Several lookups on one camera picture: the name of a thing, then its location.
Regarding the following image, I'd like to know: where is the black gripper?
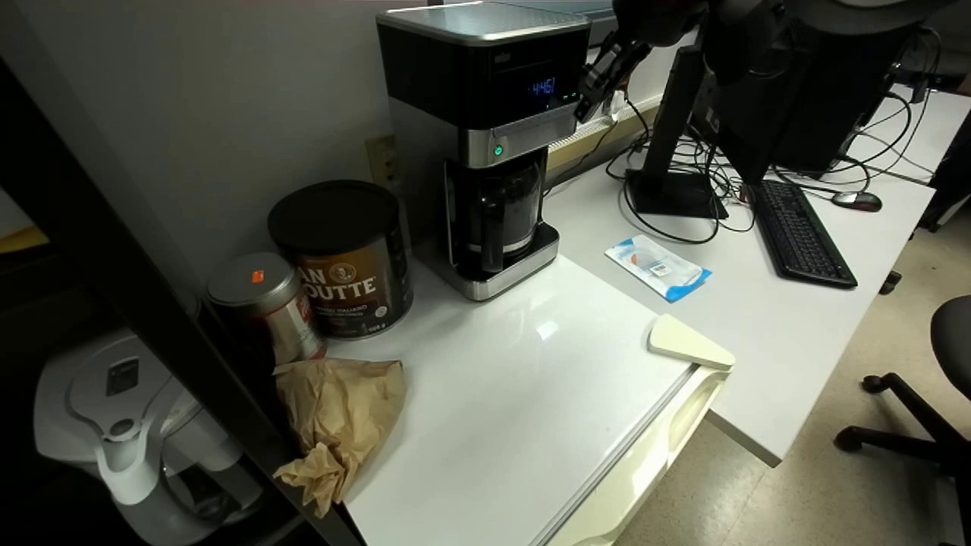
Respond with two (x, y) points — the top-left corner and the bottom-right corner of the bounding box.
(570, 0), (713, 124)

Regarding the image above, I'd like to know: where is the black silver drip coffee maker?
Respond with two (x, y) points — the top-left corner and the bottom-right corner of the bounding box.
(376, 3), (594, 307)

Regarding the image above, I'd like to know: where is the glass coffee carafe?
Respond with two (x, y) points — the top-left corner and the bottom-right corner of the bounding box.
(458, 165), (548, 279)

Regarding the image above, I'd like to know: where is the dark coffee can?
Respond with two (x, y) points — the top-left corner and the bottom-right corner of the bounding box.
(265, 179), (415, 344)

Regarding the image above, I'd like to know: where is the black computer monitor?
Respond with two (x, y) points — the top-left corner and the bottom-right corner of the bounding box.
(621, 17), (933, 221)

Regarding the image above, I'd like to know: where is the blue white wipes packet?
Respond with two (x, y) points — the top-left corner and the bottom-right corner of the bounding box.
(603, 233), (715, 307)

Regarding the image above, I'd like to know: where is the black computer keyboard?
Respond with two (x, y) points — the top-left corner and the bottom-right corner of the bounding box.
(749, 177), (862, 293)

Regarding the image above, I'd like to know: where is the cream wedge-shaped piece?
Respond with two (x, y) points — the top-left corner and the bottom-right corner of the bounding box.
(647, 314), (737, 374)

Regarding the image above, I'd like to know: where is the black computer mouse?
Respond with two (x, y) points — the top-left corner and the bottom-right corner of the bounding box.
(828, 188), (887, 216)

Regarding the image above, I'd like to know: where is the white mini fridge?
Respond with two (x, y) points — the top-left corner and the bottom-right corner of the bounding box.
(337, 251), (734, 546)

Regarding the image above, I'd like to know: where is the small jar with silver lid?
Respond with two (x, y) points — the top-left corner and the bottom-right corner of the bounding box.
(204, 249), (329, 367)

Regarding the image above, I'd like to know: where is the crumpled brown paper bag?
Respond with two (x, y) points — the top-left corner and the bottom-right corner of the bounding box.
(271, 355), (408, 522)

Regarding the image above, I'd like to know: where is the black office chair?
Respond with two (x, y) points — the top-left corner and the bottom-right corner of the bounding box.
(830, 293), (971, 514)

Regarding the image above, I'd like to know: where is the white water filter pitcher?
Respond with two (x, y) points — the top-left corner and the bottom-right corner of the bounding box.
(30, 324), (268, 546)

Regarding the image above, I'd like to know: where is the white power plug cable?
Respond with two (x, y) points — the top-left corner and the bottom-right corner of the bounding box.
(603, 91), (661, 186)

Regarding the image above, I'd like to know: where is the grey wall trunking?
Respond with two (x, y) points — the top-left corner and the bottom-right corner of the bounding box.
(504, 0), (621, 43)

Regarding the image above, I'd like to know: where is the black monitor cable bundle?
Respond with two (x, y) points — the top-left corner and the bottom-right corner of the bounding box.
(603, 135), (759, 249)

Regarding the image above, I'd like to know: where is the beige wall outlet plate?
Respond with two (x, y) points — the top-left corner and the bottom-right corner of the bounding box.
(360, 130), (404, 191)

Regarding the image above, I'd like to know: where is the black mouse cable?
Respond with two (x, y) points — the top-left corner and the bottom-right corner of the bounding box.
(772, 86), (937, 198)

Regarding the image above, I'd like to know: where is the black shelf frame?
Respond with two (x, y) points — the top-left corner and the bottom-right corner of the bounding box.
(0, 58), (367, 546)

